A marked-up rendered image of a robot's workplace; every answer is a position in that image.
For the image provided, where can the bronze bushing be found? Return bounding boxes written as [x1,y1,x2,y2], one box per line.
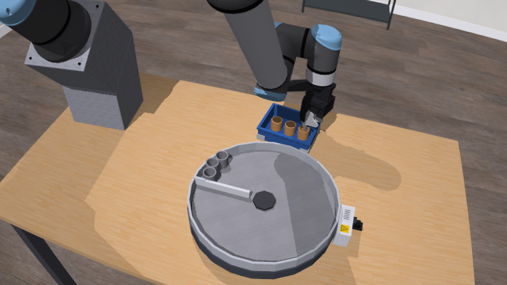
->
[284,121,296,136]
[297,125,310,141]
[271,116,283,132]

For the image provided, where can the dark grey metal sleeve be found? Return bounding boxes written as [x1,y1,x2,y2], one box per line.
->
[215,151,228,169]
[205,158,219,174]
[203,167,217,182]

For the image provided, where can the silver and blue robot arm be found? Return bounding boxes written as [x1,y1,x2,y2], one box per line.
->
[0,0,342,102]

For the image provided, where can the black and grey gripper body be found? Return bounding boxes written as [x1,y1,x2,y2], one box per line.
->
[302,82,336,119]

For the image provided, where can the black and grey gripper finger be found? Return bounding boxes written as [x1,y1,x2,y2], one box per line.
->
[314,114,323,123]
[300,102,318,131]

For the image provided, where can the blue crate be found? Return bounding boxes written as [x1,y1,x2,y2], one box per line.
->
[257,103,321,154]

